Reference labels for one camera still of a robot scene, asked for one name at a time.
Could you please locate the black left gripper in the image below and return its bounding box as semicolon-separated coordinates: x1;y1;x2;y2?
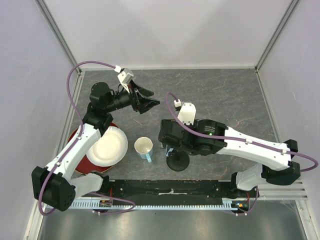
105;79;160;114

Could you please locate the phone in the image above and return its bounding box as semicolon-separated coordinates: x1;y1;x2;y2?
165;145;174;157

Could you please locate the black phone stand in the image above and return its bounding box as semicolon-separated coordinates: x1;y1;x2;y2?
166;151;190;172

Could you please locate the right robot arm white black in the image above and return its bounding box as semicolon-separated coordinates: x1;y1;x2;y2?
158;119;301;197

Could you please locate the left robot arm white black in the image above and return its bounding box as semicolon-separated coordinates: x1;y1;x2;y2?
31;80;160;216

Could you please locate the light blue mug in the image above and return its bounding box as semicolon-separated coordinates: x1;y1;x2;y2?
134;137;153;163

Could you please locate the white paper plate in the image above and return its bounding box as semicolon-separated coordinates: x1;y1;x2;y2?
86;126;128;167

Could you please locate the red round plate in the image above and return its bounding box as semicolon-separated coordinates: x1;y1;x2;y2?
68;121;118;174

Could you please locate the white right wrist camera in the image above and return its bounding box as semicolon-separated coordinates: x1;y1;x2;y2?
173;99;196;126

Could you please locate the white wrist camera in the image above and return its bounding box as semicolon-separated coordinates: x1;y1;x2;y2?
114;65;134;93
173;99;196;126

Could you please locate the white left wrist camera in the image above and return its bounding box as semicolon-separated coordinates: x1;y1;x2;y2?
114;65;134;93

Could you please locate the light blue cable duct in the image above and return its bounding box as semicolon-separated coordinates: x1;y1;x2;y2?
69;197;248;211

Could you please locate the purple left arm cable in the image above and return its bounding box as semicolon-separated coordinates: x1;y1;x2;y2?
39;60;137;217

